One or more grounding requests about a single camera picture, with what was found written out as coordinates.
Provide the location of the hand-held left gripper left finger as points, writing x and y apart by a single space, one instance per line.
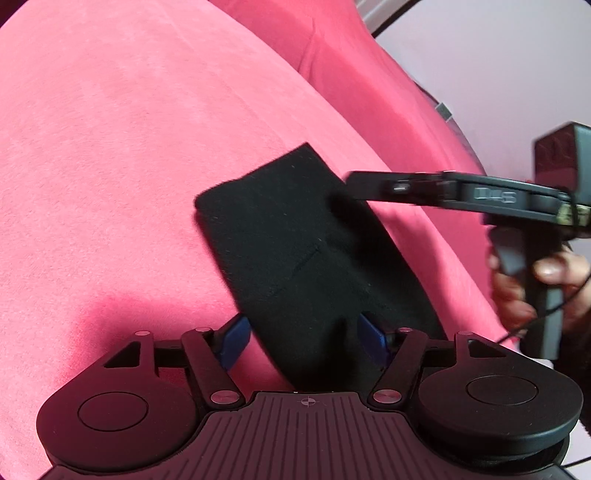
233 342

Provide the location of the person's right hand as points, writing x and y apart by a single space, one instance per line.
551 270

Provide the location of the pink blanket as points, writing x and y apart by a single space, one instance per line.
115 184

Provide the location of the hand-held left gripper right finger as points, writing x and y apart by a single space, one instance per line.
373 342

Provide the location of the person's right forearm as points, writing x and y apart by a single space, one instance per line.
579 369

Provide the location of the pink bed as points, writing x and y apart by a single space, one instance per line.
360 55

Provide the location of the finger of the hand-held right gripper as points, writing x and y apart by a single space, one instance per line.
397 187

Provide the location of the black pants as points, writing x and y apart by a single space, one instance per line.
295 258

